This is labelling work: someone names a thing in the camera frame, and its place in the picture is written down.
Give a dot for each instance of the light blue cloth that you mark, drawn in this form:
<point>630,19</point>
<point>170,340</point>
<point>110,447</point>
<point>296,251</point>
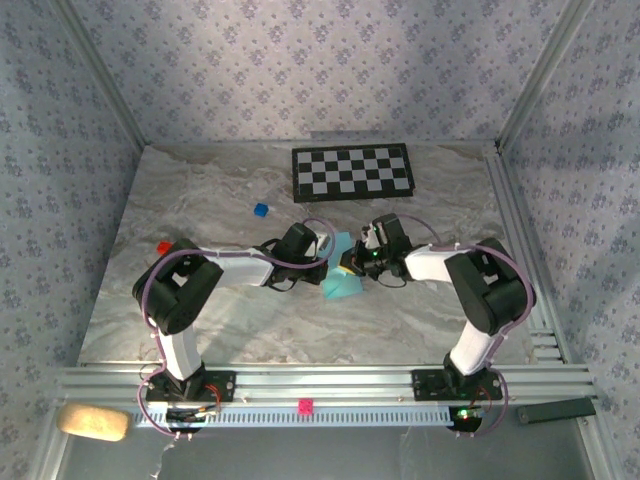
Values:
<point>342,290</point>

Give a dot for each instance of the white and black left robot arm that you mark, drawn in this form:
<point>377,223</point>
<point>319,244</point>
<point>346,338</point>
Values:
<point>182,350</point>

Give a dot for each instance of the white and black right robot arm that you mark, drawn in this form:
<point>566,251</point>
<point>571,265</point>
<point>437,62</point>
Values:
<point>470,350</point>

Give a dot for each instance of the blue toy brick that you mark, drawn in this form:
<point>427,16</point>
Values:
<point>261,210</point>

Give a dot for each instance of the black and white checkerboard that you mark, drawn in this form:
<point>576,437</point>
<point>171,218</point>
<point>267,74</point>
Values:
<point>350,172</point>

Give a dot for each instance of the red toy brick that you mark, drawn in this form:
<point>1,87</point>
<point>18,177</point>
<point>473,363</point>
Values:
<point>164,248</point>

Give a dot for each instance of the pink cube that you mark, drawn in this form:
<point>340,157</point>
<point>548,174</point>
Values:
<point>305,406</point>

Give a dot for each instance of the black controller board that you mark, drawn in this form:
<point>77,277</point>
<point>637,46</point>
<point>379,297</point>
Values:
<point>465,422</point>
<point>182,415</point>

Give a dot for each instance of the dark flat bar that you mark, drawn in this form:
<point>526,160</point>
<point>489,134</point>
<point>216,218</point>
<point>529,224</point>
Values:
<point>555,411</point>

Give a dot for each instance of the tan sponge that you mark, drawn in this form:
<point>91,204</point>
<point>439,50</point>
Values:
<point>92,422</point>

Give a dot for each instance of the slotted aluminium table rail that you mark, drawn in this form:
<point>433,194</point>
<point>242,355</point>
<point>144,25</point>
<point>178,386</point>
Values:
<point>506,200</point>

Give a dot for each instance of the wide aluminium mounting rail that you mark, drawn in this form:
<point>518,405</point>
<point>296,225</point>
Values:
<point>325,382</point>

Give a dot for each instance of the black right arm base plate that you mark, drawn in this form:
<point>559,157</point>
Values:
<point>425,385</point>

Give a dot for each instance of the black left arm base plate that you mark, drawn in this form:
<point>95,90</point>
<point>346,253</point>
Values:
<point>225,385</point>

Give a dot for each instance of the aluminium frame post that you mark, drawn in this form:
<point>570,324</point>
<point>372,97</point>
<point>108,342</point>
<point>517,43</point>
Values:
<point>541,75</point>

